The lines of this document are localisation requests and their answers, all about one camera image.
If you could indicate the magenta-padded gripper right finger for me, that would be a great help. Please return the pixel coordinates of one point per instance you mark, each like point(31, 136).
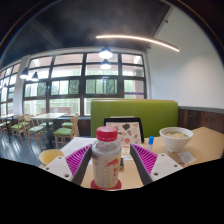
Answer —
point(150, 163)

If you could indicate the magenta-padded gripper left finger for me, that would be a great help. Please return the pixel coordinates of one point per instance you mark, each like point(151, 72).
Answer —
point(73, 163)

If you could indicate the red-capped clear drink bottle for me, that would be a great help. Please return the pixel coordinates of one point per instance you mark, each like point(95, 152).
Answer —
point(106, 160)

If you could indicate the small blue-capped bottle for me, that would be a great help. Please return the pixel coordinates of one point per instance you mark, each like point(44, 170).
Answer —
point(150, 143)

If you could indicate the white paper sheet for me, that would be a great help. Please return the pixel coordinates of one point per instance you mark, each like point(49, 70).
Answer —
point(78, 143)

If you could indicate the group of green-seated wooden chairs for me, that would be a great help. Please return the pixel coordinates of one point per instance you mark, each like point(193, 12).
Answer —
point(63, 131)

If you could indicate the white bowl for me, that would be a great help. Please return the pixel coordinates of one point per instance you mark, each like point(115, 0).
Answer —
point(176, 141)

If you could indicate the small white packet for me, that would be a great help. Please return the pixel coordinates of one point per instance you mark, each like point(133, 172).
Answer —
point(186, 157)

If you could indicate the black tablet with stickers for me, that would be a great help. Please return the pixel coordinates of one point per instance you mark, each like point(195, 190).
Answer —
point(128, 128)

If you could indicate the green upholstered bench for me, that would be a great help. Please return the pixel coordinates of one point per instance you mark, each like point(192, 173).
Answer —
point(156, 115)

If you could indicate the light wooden dining table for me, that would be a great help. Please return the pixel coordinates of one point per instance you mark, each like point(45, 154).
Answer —
point(6, 116)
point(48, 116)

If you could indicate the group of pendant lamps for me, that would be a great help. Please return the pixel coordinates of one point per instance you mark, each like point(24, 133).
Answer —
point(105, 53)

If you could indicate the long curved ceiling light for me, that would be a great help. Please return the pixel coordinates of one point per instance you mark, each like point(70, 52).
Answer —
point(140, 38)

